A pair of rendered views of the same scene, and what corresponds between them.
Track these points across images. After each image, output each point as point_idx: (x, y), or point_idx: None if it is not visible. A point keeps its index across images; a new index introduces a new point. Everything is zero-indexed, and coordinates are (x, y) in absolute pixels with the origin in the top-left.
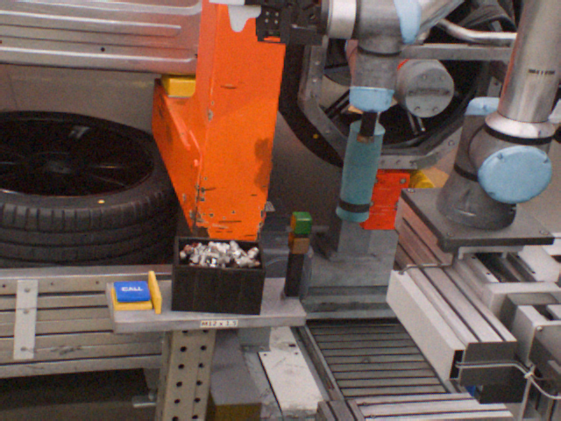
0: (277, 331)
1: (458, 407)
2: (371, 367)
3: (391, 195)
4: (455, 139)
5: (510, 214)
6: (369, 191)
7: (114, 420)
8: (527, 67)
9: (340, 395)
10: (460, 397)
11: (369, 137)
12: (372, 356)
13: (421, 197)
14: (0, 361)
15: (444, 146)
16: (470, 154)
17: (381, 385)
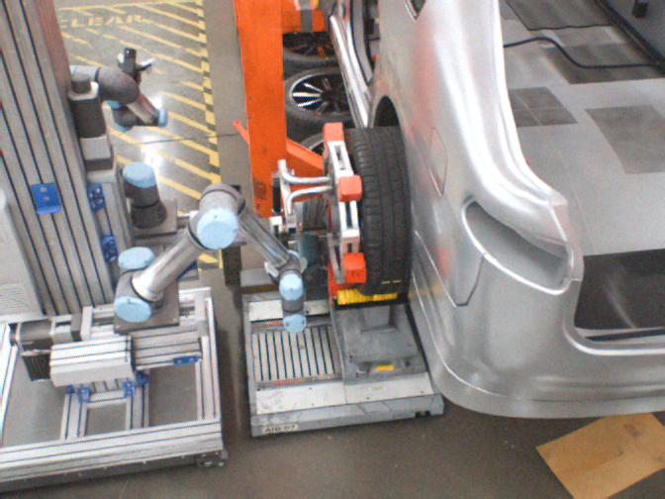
0: (322, 307)
1: (202, 340)
2: (293, 348)
3: (330, 281)
4: (337, 277)
5: (131, 219)
6: (300, 254)
7: (265, 258)
8: None
9: (264, 329)
10: (211, 343)
11: (273, 211)
12: (304, 350)
13: (163, 202)
14: None
15: (336, 277)
16: None
17: (276, 350)
